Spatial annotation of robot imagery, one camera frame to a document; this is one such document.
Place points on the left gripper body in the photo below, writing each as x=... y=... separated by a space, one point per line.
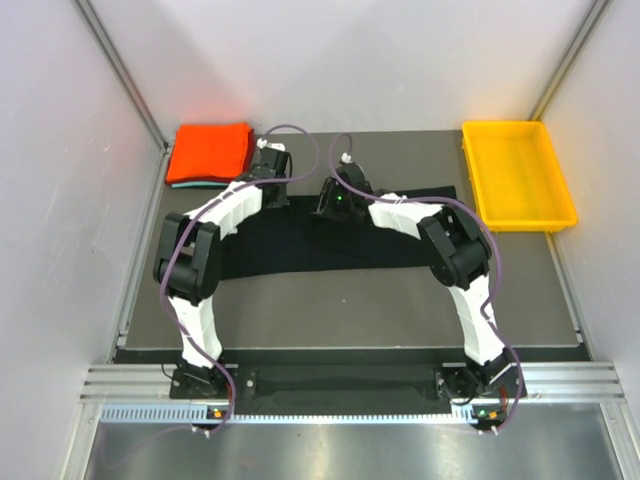
x=281 y=196

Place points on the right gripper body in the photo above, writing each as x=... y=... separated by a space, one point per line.
x=334 y=204

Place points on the black t-shirt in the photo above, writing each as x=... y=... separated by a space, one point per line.
x=294 y=239

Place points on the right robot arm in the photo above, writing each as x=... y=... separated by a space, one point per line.
x=459 y=250

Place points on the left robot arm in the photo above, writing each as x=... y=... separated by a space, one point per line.
x=188 y=268

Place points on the red folded t-shirt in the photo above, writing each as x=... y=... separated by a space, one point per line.
x=250 y=150

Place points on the orange folded t-shirt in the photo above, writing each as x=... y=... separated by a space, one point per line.
x=207 y=152

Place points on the teal folded t-shirt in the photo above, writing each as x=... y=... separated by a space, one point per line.
x=199 y=185

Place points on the yellow plastic tray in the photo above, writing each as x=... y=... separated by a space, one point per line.
x=516 y=179

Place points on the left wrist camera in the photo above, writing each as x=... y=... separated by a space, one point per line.
x=274 y=160

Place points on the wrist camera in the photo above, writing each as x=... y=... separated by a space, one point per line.
x=274 y=160
x=352 y=174

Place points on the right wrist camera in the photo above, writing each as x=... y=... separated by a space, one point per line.
x=352 y=174

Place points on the left aluminium frame post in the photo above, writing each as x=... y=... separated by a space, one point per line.
x=92 y=20

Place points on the aluminium frame post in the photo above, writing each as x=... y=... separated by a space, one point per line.
x=595 y=12
x=92 y=20

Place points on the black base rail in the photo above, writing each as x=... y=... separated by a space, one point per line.
x=362 y=389

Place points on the grey slotted cable duct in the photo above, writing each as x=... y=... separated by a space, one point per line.
x=209 y=415

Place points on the right aluminium frame post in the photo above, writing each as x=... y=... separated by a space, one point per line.
x=595 y=12

